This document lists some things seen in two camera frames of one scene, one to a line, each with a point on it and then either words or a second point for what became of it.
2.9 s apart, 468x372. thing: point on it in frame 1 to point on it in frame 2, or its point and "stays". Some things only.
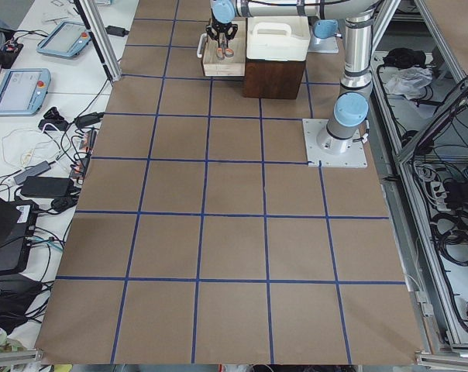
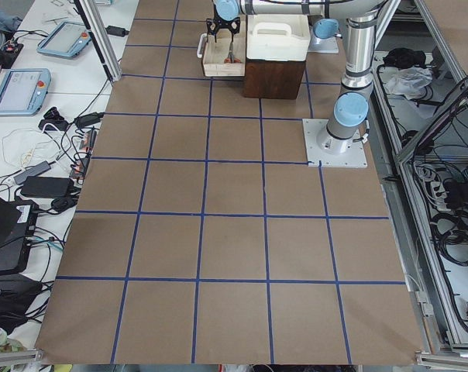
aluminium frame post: x=101 y=37 stays
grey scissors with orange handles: x=222 y=52 to x=231 y=58
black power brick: x=47 y=187 stays
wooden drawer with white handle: x=232 y=66 stays
